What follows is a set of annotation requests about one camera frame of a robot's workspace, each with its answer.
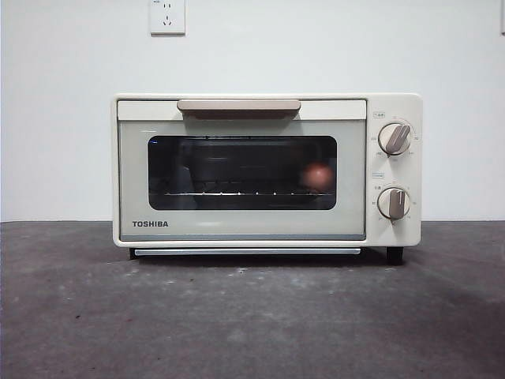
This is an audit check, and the brown egg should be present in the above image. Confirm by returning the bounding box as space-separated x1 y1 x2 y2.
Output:
302 163 333 190

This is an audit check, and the glass oven door with handle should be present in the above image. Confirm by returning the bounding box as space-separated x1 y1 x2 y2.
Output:
118 99 367 241

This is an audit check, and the silver crumb tray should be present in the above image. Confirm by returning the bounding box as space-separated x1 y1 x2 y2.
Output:
134 247 361 257

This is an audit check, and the cream oven knob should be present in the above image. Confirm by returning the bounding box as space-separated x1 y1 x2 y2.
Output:
377 122 413 156
376 187 411 220

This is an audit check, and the cream Toshiba toaster oven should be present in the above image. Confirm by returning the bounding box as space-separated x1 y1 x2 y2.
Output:
111 92 424 265

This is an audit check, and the wire oven rack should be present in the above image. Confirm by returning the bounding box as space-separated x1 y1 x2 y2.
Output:
164 191 331 197

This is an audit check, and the white wall socket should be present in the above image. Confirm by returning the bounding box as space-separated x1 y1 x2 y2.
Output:
150 0 186 36

